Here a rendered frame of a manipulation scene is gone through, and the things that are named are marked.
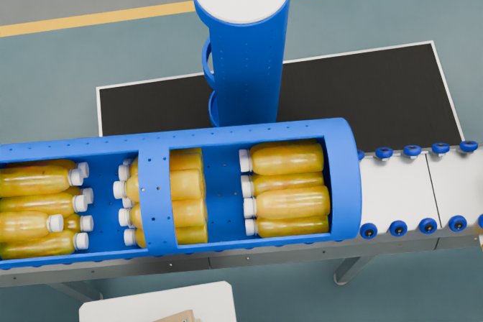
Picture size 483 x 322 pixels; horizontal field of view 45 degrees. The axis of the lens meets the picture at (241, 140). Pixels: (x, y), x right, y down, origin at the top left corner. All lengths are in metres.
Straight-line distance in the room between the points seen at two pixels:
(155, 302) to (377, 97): 1.58
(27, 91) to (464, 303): 2.09
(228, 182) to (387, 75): 1.29
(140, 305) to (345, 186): 0.49
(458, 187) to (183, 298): 0.79
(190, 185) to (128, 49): 1.64
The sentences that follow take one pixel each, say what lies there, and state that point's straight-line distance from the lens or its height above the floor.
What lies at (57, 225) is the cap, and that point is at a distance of 1.40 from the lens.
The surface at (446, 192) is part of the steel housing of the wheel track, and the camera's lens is 1.64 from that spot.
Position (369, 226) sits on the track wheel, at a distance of 1.50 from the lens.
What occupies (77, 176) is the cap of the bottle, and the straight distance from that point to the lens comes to 1.41.
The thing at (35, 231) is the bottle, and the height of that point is 1.12.
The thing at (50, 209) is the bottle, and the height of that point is 1.09.
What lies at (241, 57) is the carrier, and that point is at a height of 0.85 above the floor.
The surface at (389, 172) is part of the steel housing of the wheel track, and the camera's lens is 1.62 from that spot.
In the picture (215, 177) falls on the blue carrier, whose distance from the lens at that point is 1.52.
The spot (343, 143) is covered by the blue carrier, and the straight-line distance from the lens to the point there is 1.29.
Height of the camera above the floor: 2.41
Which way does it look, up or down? 68 degrees down
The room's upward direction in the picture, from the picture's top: 1 degrees counter-clockwise
